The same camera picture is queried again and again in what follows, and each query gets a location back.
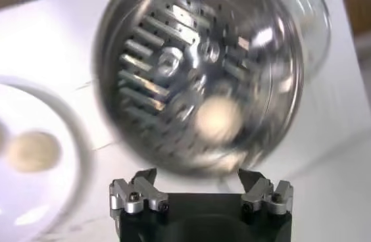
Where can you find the stainless steel steamer basket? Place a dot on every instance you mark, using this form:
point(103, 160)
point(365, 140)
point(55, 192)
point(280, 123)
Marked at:
point(179, 65)

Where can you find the white round plate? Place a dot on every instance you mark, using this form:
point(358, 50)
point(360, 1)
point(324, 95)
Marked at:
point(57, 204)

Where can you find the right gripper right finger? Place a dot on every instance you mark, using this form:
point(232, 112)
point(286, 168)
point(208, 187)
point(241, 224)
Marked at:
point(264, 194)

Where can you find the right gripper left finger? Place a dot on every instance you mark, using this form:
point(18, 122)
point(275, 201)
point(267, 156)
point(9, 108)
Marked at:
point(133, 194)

